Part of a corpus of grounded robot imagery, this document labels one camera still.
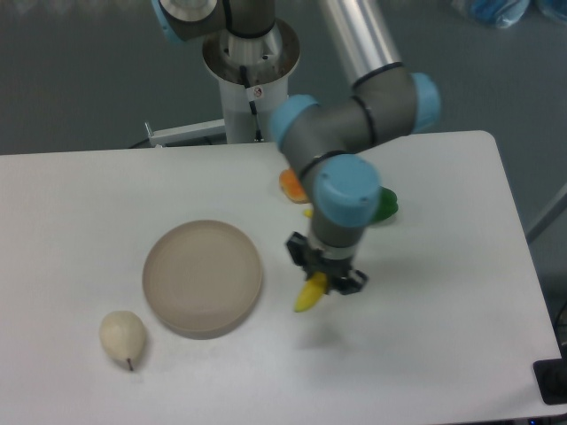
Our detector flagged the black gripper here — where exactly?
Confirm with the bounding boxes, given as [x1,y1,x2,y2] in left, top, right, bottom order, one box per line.
[285,232,369,296]

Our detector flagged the yellow banana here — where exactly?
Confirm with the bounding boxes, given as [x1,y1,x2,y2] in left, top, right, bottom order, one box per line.
[293,272,329,313]

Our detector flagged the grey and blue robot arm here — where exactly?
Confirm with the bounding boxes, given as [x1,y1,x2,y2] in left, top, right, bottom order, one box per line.
[152,1,440,295]

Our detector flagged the beige round plate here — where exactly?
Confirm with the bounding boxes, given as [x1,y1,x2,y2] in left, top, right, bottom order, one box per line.
[142,220,263,339]

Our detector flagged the green bell pepper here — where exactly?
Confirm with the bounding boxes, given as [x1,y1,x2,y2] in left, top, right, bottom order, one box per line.
[371,187,399,224]

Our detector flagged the orange bread roll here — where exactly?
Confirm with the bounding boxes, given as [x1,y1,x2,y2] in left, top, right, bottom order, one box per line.
[278,168,309,204]

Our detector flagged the white pear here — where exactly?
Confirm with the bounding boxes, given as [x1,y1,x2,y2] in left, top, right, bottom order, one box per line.
[98,311,146,372]

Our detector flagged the black device at table edge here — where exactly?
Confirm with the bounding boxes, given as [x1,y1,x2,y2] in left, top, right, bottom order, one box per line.
[532,359,566,406]

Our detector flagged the blue plastic bag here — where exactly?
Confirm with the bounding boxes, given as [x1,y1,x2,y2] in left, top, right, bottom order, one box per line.
[450,0,531,29]

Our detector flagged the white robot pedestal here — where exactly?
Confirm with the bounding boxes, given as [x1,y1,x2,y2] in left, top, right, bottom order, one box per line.
[202,19,300,144]

